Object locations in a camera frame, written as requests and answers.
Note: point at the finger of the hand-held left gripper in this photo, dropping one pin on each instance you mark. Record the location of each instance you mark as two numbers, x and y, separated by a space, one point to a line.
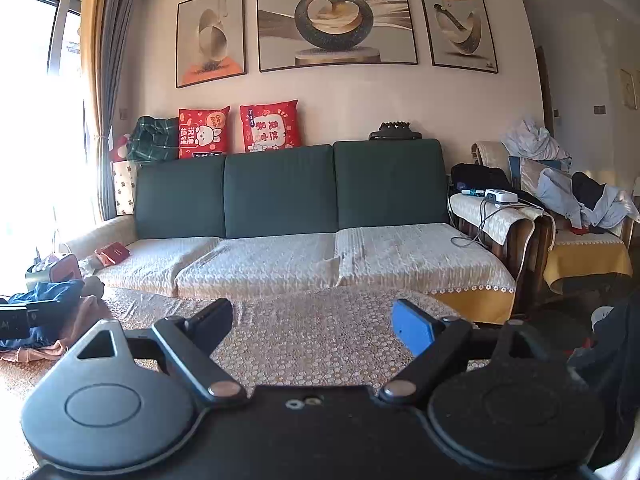
52 314

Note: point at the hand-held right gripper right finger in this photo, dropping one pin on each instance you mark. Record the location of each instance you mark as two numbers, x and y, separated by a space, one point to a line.
412 328

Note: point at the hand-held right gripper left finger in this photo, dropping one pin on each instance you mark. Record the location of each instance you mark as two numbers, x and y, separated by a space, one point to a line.
218 321

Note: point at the black knitted sweater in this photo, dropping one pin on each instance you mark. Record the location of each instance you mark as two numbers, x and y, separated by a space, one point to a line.
612 385

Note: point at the pale blue crumpled clothes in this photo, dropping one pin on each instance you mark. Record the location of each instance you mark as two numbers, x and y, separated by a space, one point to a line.
532 140

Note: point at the blue garment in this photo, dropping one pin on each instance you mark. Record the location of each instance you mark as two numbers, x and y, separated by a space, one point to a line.
47 292

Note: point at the pink garment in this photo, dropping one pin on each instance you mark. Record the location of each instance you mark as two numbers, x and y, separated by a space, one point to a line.
87 317

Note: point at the cream lace sofa cover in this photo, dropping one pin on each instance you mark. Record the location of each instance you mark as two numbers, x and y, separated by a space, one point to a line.
390 260

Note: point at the red box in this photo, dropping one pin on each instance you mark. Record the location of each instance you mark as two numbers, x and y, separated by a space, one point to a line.
112 252

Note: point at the green sofa back cushion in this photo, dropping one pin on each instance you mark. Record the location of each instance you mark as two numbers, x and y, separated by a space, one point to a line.
180 200
390 185
277 195

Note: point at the cream lace table cover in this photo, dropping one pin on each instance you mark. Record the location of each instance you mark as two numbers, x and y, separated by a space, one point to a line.
500 222

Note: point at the wooden side table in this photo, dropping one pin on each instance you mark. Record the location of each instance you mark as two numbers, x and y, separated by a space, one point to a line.
532 260

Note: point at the green sofa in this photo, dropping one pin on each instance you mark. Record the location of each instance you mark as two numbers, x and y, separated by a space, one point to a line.
280 195

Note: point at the white floral printed bag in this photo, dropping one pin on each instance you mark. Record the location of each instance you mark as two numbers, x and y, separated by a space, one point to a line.
124 187

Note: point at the white electronic device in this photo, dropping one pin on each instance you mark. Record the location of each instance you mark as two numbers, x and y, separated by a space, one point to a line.
500 196

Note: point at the black bag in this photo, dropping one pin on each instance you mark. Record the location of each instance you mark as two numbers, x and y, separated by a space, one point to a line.
480 177

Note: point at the sliding glass door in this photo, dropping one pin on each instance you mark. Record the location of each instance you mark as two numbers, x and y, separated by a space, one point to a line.
35 135

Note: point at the yellow chair cover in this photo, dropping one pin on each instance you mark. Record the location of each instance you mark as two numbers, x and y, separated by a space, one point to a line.
585 257

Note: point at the red rabbit printed cushion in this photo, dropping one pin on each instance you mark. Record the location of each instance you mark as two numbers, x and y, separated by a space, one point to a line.
270 127
204 132

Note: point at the white plastic tub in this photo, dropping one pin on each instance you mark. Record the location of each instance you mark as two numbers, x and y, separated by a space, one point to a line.
601 317

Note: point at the green plaid cloth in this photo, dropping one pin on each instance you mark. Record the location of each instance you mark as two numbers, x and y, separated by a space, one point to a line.
152 140

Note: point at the black carved ornament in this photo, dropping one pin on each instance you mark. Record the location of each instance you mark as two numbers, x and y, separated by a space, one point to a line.
395 132

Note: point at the wooden armchair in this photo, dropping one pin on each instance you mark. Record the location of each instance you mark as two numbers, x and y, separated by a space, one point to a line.
525 165

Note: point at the white crumpled shirts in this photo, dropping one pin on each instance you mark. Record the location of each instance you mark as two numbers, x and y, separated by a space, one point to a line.
555 187

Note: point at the black crumpled garment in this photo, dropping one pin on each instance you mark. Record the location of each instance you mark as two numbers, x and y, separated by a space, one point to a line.
587 187

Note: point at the yellow curtain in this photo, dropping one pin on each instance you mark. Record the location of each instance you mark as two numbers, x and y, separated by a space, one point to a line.
92 60

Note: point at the grey curtain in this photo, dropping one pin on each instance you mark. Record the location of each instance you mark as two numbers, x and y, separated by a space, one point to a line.
117 60

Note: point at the framed egg shape art print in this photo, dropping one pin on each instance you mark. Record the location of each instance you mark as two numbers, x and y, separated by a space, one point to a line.
210 35

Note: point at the framed crescent art print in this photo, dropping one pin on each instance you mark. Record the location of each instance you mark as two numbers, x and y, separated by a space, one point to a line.
457 25

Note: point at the small framed wall picture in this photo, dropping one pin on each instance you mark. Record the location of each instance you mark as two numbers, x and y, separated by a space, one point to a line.
628 89

